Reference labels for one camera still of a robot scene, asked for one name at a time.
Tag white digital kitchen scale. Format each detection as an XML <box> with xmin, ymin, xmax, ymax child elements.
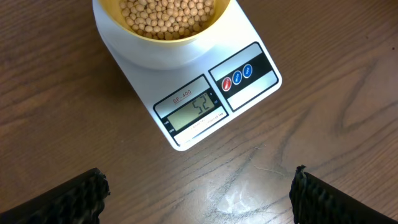
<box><xmin>93</xmin><ymin>1</ymin><xmax>282</xmax><ymax>151</ymax></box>

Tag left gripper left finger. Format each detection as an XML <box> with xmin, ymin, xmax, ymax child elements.
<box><xmin>1</xmin><ymin>168</ymin><xmax>110</xmax><ymax>224</ymax></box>

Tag soybeans in yellow bowl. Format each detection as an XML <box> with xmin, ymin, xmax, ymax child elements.
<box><xmin>119</xmin><ymin>0</ymin><xmax>215</xmax><ymax>40</ymax></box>

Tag pale yellow plastic bowl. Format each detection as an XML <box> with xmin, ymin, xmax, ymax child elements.
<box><xmin>98</xmin><ymin>0</ymin><xmax>236</xmax><ymax>46</ymax></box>

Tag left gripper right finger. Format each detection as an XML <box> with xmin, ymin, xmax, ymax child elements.
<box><xmin>289</xmin><ymin>165</ymin><xmax>397</xmax><ymax>224</ymax></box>

